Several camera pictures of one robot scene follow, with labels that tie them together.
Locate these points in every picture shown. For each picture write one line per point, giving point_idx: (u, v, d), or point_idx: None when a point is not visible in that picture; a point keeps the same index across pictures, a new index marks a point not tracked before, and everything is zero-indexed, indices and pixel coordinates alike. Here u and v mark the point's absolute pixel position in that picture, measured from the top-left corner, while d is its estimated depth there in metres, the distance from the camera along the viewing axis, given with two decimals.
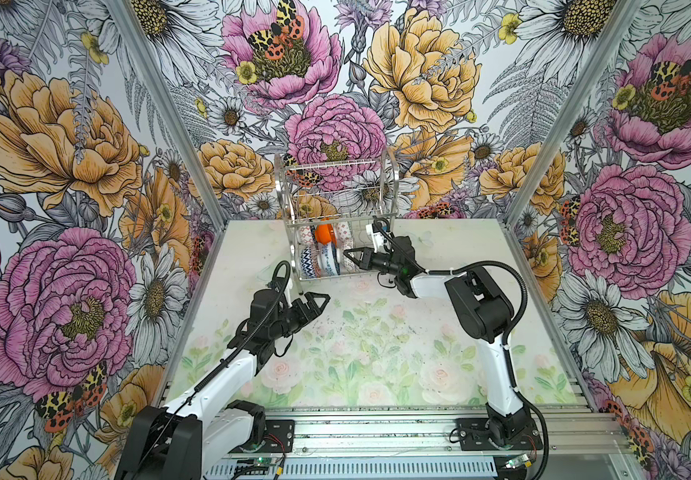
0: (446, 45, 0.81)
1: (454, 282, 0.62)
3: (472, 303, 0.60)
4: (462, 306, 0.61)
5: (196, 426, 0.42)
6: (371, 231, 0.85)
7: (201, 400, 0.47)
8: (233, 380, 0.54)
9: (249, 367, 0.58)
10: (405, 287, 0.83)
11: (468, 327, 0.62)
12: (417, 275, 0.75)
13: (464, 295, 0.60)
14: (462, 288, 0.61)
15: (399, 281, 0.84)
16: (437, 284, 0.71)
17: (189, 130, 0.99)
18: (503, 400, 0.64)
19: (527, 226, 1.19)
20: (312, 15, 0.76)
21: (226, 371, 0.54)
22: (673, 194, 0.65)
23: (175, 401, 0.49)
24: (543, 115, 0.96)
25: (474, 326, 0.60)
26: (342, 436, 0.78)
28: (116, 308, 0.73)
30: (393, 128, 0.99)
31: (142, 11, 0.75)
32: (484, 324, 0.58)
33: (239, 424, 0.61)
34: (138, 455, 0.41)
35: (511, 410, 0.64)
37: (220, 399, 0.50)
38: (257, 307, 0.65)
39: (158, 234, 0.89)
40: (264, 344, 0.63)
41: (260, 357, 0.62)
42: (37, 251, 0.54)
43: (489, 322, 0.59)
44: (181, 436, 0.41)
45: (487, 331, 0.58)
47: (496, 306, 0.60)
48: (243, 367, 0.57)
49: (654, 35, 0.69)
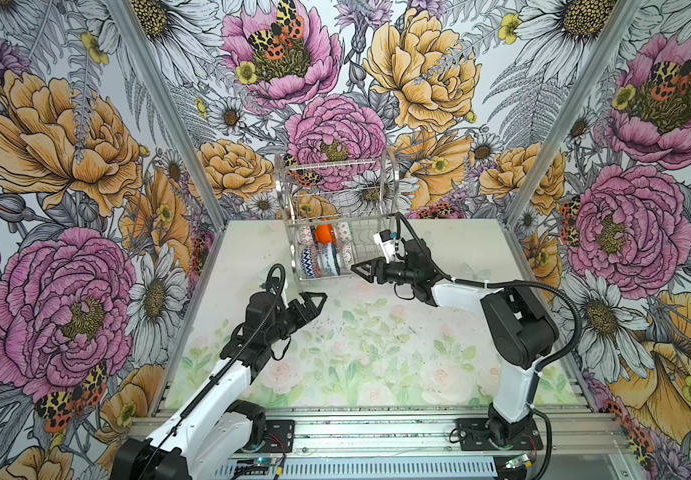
0: (447, 45, 0.81)
1: (492, 300, 0.53)
3: (511, 322, 0.52)
4: (499, 329, 0.53)
5: (180, 462, 0.41)
6: (380, 242, 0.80)
7: (188, 428, 0.45)
8: (225, 397, 0.52)
9: (243, 379, 0.56)
10: (424, 294, 0.74)
11: (504, 351, 0.55)
12: (440, 283, 0.72)
13: (504, 316, 0.52)
14: (502, 308, 0.53)
15: (416, 287, 0.76)
16: (466, 298, 0.63)
17: (189, 130, 0.99)
18: (512, 407, 0.62)
19: (527, 226, 1.19)
20: (312, 15, 0.76)
21: (214, 387, 0.52)
22: (673, 194, 0.65)
23: (159, 430, 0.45)
24: (543, 115, 0.96)
25: (513, 352, 0.52)
26: (342, 437, 0.77)
28: (116, 308, 0.73)
30: (393, 128, 0.99)
31: (142, 11, 0.75)
32: (524, 348, 0.50)
33: (239, 430, 0.61)
34: None
35: (518, 418, 0.63)
37: (211, 420, 0.49)
38: (252, 312, 0.62)
39: (158, 234, 0.89)
40: (261, 351, 0.61)
41: (256, 364, 0.60)
42: (37, 251, 0.54)
43: (531, 347, 0.51)
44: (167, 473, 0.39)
45: (527, 355, 0.50)
47: (539, 329, 0.52)
48: (233, 384, 0.54)
49: (653, 35, 0.69)
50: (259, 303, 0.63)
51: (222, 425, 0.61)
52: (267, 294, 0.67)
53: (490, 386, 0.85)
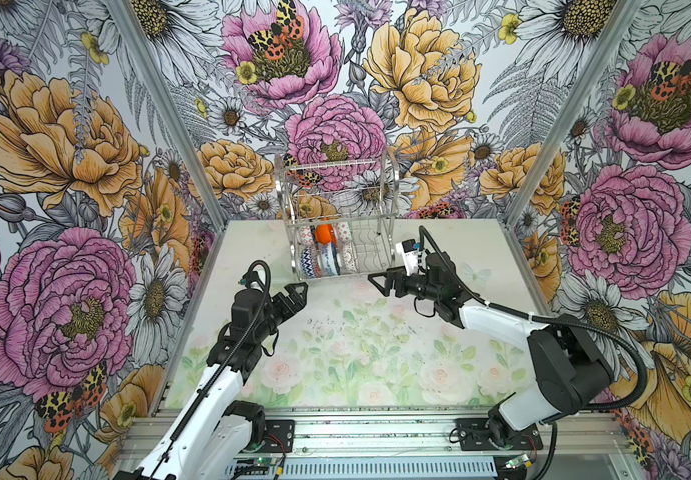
0: (447, 45, 0.81)
1: (542, 339, 0.47)
3: (565, 366, 0.45)
4: (548, 371, 0.47)
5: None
6: (402, 252, 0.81)
7: (180, 450, 0.44)
8: (217, 408, 0.50)
9: (234, 382, 0.53)
10: (447, 313, 0.68)
11: (549, 392, 0.48)
12: (469, 305, 0.64)
13: (557, 359, 0.45)
14: (554, 349, 0.46)
15: (441, 305, 0.70)
16: (503, 328, 0.56)
17: (189, 130, 0.99)
18: (522, 418, 0.61)
19: (527, 226, 1.19)
20: (312, 15, 0.76)
21: (205, 400, 0.50)
22: (673, 194, 0.65)
23: (151, 457, 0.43)
24: (543, 115, 0.96)
25: (563, 397, 0.46)
26: (342, 436, 0.78)
28: (116, 308, 0.73)
30: (393, 128, 0.99)
31: (142, 11, 0.75)
32: (577, 396, 0.44)
33: (239, 432, 0.61)
34: None
35: (523, 428, 0.62)
37: (205, 434, 0.47)
38: (239, 311, 0.59)
39: (158, 234, 0.89)
40: (252, 349, 0.58)
41: (246, 364, 0.57)
42: (37, 251, 0.54)
43: (584, 394, 0.44)
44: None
45: (580, 403, 0.44)
47: (594, 372, 0.46)
48: (224, 393, 0.51)
49: (654, 35, 0.69)
50: (246, 302, 0.60)
51: (221, 431, 0.60)
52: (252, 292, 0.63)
53: (490, 386, 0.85)
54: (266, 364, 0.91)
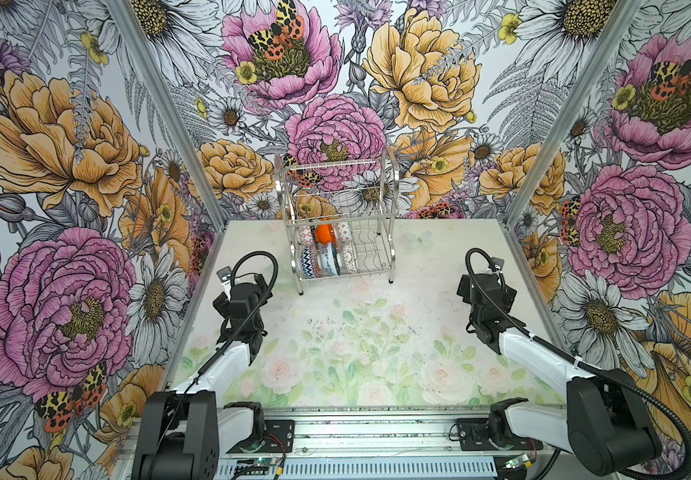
0: (446, 45, 0.81)
1: (582, 388, 0.43)
3: (603, 423, 0.42)
4: (584, 422, 0.43)
5: (210, 398, 0.44)
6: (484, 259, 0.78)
7: (207, 379, 0.49)
8: (227, 365, 0.54)
9: (243, 357, 0.60)
10: (487, 335, 0.65)
11: (581, 445, 0.45)
12: (514, 335, 0.60)
13: (595, 413, 0.42)
14: (594, 401, 0.42)
15: (480, 327, 0.67)
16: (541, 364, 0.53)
17: (189, 130, 0.99)
18: (523, 428, 0.61)
19: (527, 226, 1.19)
20: (312, 15, 0.76)
21: (222, 358, 0.56)
22: (673, 194, 0.65)
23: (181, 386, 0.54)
24: (543, 115, 0.96)
25: (594, 454, 0.43)
26: (342, 437, 0.77)
28: (116, 308, 0.73)
30: (393, 128, 0.99)
31: (142, 11, 0.75)
32: (613, 459, 0.41)
33: (244, 419, 0.62)
34: (155, 437, 0.42)
35: (521, 435, 0.62)
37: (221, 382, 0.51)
38: (237, 304, 0.66)
39: (158, 234, 0.89)
40: (253, 335, 0.65)
41: (250, 347, 0.63)
42: (37, 251, 0.54)
43: (622, 460, 0.41)
44: (199, 406, 0.43)
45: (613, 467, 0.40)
47: (636, 437, 0.42)
48: (235, 354, 0.58)
49: (653, 35, 0.69)
50: (242, 296, 0.66)
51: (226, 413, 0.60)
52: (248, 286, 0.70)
53: (490, 386, 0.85)
54: (266, 364, 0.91)
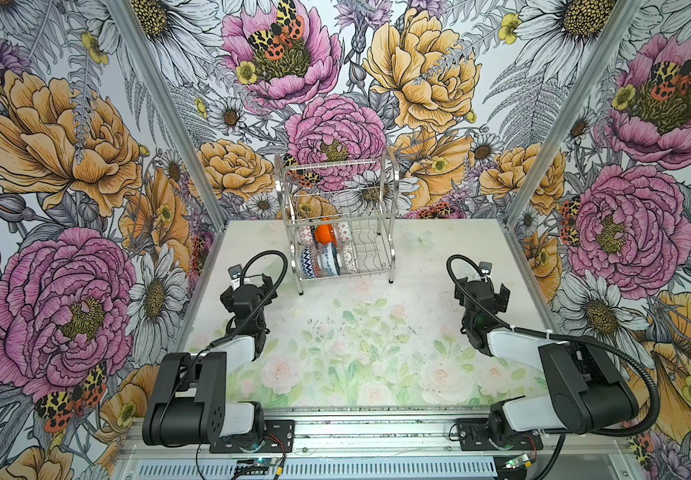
0: (447, 45, 0.81)
1: (555, 351, 0.48)
3: (575, 380, 0.45)
4: (560, 383, 0.46)
5: (221, 356, 0.48)
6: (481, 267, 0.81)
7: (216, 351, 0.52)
8: (235, 350, 0.57)
9: (249, 349, 0.64)
10: (478, 341, 0.69)
11: (563, 411, 0.47)
12: (497, 330, 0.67)
13: (568, 372, 0.46)
14: (566, 361, 0.47)
15: (471, 333, 0.72)
16: (524, 349, 0.57)
17: (189, 130, 0.99)
18: (523, 421, 0.61)
19: (527, 226, 1.19)
20: (312, 15, 0.76)
21: (231, 343, 0.59)
22: (673, 194, 0.65)
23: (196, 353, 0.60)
24: (544, 115, 0.96)
25: (574, 414, 0.45)
26: (342, 436, 0.78)
28: (116, 308, 0.73)
30: (393, 128, 0.99)
31: (142, 11, 0.75)
32: (592, 417, 0.43)
33: (244, 411, 0.62)
34: (169, 389, 0.45)
35: (520, 430, 0.62)
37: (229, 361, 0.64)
38: (240, 304, 0.69)
39: (158, 234, 0.89)
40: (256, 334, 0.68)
41: (255, 345, 0.67)
42: (37, 251, 0.54)
43: (600, 416, 0.43)
44: (212, 363, 0.47)
45: (593, 426, 0.42)
47: (611, 396, 0.44)
48: (244, 342, 0.62)
49: (654, 35, 0.69)
50: (245, 297, 0.70)
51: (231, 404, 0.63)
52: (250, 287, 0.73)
53: (490, 386, 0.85)
54: (266, 364, 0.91)
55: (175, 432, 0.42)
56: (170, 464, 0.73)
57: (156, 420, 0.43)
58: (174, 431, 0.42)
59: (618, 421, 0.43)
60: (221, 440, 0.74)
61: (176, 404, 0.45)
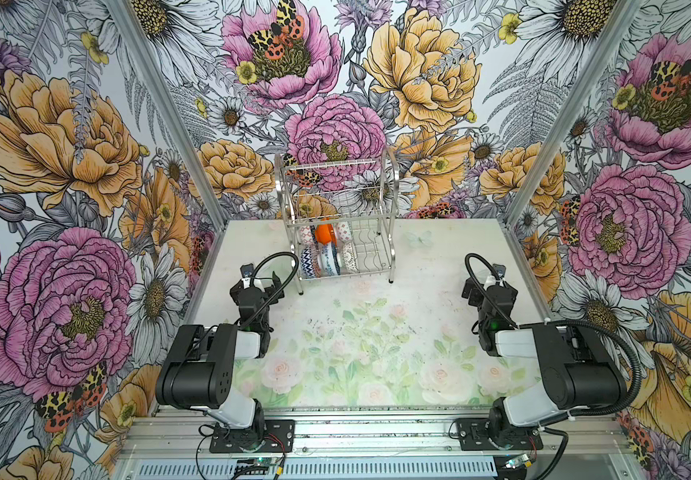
0: (446, 45, 0.81)
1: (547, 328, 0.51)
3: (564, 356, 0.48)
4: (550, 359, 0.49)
5: (231, 325, 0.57)
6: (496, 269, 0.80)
7: None
8: (241, 342, 0.60)
9: (255, 344, 0.67)
10: (488, 343, 0.72)
11: (551, 388, 0.49)
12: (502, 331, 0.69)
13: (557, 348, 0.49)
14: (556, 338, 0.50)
15: (482, 333, 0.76)
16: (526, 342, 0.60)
17: (189, 130, 0.99)
18: (523, 415, 0.61)
19: (527, 226, 1.19)
20: (312, 15, 0.76)
21: (239, 332, 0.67)
22: (673, 194, 0.65)
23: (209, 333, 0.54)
24: (543, 115, 0.96)
25: (560, 389, 0.47)
26: (342, 436, 0.78)
28: (116, 308, 0.73)
30: (393, 128, 0.99)
31: (142, 11, 0.75)
32: (576, 393, 0.45)
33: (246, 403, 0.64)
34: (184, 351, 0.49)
35: (520, 425, 0.62)
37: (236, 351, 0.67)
38: (245, 307, 0.71)
39: (158, 234, 0.89)
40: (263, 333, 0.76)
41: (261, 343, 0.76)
42: (37, 251, 0.54)
43: (585, 394, 0.45)
44: (223, 331, 0.51)
45: (577, 402, 0.45)
47: (600, 378, 0.46)
48: (250, 338, 0.65)
49: (653, 35, 0.69)
50: (248, 300, 0.72)
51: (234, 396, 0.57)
52: (253, 290, 0.75)
53: (490, 385, 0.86)
54: (266, 364, 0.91)
55: (183, 388, 0.45)
56: (170, 464, 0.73)
57: (167, 381, 0.46)
58: (182, 387, 0.45)
59: (605, 404, 0.45)
60: (221, 439, 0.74)
61: (188, 365, 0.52)
